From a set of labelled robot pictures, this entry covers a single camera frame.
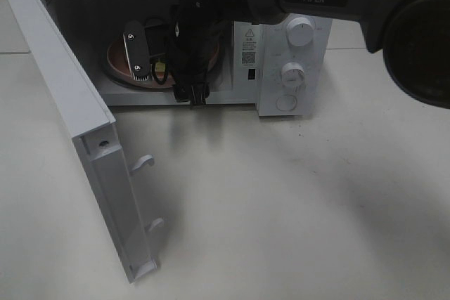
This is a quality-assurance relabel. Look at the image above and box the pink speckled plate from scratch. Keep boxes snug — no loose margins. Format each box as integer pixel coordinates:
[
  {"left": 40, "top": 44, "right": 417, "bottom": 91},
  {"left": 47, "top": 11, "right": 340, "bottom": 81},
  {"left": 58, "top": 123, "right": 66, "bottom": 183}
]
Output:
[{"left": 106, "top": 38, "right": 221, "bottom": 89}]

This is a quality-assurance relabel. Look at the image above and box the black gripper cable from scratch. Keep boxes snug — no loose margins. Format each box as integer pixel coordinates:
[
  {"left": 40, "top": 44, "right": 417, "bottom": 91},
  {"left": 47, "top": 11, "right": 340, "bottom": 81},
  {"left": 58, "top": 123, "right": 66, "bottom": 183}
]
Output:
[{"left": 143, "top": 15, "right": 169, "bottom": 86}]

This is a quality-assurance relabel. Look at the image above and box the white timer knob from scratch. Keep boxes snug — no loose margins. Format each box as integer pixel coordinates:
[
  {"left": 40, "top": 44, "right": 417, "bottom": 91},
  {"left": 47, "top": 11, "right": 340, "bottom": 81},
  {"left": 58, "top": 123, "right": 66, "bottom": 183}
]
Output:
[{"left": 281, "top": 63, "right": 305, "bottom": 89}]

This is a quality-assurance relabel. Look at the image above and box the white microwave door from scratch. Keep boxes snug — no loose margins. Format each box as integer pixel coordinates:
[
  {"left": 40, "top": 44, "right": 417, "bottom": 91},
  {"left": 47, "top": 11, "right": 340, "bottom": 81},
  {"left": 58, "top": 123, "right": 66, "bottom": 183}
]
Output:
[{"left": 8, "top": 0, "right": 158, "bottom": 282}]

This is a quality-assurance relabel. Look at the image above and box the white microwave oven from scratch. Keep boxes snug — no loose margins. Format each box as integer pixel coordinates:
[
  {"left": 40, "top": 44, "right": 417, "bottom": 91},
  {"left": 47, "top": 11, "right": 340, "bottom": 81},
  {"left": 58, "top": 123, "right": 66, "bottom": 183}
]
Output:
[{"left": 10, "top": 0, "right": 333, "bottom": 119}]

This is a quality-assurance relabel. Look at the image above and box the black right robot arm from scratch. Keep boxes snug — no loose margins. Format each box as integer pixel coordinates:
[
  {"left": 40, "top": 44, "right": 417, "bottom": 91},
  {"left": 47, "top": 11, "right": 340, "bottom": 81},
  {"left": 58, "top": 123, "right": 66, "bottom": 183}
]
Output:
[{"left": 123, "top": 0, "right": 449, "bottom": 108}]

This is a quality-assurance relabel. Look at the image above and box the white power knob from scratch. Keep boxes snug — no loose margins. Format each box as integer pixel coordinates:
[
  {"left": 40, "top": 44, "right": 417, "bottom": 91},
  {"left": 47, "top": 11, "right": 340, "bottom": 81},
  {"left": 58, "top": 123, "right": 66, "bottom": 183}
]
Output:
[{"left": 286, "top": 17, "right": 315, "bottom": 47}]

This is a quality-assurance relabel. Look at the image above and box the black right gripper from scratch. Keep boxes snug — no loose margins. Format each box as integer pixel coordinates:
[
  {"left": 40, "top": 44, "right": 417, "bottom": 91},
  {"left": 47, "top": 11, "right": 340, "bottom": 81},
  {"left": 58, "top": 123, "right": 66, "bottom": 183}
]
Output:
[{"left": 123, "top": 0, "right": 252, "bottom": 106}]

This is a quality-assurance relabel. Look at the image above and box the white bread sandwich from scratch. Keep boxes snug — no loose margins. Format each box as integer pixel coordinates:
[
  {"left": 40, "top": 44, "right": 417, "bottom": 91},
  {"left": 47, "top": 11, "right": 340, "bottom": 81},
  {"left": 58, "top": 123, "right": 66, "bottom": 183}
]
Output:
[{"left": 152, "top": 61, "right": 166, "bottom": 72}]

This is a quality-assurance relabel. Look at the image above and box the white door release button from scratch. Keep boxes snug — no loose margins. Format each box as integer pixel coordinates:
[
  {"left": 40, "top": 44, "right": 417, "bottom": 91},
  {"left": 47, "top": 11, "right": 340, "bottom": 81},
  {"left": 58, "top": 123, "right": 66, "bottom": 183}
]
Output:
[{"left": 276, "top": 95, "right": 297, "bottom": 112}]

